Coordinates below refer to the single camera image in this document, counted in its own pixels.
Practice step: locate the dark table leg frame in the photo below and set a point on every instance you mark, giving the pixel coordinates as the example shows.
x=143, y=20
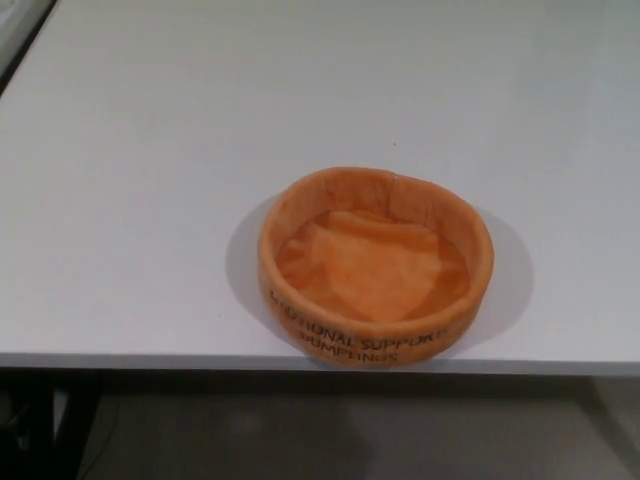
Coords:
x=35, y=425

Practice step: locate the orange soft plush plate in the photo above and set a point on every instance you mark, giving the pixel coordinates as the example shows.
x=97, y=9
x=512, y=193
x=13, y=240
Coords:
x=375, y=260

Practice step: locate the dark edged neighbouring table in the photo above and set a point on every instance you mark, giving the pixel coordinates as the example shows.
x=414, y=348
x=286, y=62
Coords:
x=17, y=35

